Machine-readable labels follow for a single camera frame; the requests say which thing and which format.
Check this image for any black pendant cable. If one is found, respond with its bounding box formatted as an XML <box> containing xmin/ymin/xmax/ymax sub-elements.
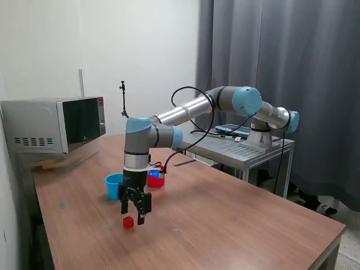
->
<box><xmin>189</xmin><ymin>129</ymin><xmax>240</xmax><ymax>139</ymax></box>

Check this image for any black power cable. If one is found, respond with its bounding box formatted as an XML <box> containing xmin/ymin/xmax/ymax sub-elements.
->
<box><xmin>273</xmin><ymin>132</ymin><xmax>286</xmax><ymax>195</ymax></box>

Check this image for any black trouser leg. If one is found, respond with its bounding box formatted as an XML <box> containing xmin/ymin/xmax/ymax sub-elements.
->
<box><xmin>298</xmin><ymin>188</ymin><xmax>320</xmax><ymax>210</ymax></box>

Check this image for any black white shoe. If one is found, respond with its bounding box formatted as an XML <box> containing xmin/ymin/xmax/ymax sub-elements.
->
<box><xmin>314</xmin><ymin>202</ymin><xmax>338</xmax><ymax>216</ymax></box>

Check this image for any red plastic cup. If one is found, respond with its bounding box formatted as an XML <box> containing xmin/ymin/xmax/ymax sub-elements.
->
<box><xmin>146</xmin><ymin>176</ymin><xmax>167</xmax><ymax>188</ymax></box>

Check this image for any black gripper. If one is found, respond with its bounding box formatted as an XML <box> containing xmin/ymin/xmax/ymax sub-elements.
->
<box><xmin>118</xmin><ymin>169</ymin><xmax>153</xmax><ymax>226</ymax></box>

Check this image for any wrist camera on white mount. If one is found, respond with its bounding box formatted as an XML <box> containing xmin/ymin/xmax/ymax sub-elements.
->
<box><xmin>146</xmin><ymin>165</ymin><xmax>168</xmax><ymax>179</ymax></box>

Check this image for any blue rimmed teach pendant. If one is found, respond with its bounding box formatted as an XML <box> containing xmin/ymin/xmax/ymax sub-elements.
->
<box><xmin>215</xmin><ymin>123</ymin><xmax>251</xmax><ymax>138</ymax></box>

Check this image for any aluminium frame cart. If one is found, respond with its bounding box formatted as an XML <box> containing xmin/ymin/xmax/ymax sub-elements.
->
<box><xmin>177</xmin><ymin>131</ymin><xmax>296</xmax><ymax>199</ymax></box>

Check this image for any grey curtain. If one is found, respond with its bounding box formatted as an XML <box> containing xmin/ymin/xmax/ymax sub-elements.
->
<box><xmin>195</xmin><ymin>0</ymin><xmax>360</xmax><ymax>212</ymax></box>

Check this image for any black camera cable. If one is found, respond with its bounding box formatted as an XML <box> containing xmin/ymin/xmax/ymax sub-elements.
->
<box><xmin>163</xmin><ymin>85</ymin><xmax>254</xmax><ymax>173</ymax></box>

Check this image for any blue plastic cup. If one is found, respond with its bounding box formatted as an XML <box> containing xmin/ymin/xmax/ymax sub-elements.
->
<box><xmin>104</xmin><ymin>173</ymin><xmax>125</xmax><ymax>201</ymax></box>

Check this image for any light wooden block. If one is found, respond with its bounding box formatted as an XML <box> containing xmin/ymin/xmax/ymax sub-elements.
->
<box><xmin>30</xmin><ymin>159</ymin><xmax>67</xmax><ymax>170</ymax></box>

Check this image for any silver microwave oven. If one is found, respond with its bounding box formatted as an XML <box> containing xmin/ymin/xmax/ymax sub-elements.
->
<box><xmin>0</xmin><ymin>96</ymin><xmax>107</xmax><ymax>155</ymax></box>

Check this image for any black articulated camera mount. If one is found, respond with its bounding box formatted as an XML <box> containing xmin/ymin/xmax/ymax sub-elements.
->
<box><xmin>118</xmin><ymin>80</ymin><xmax>131</xmax><ymax>119</ymax></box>

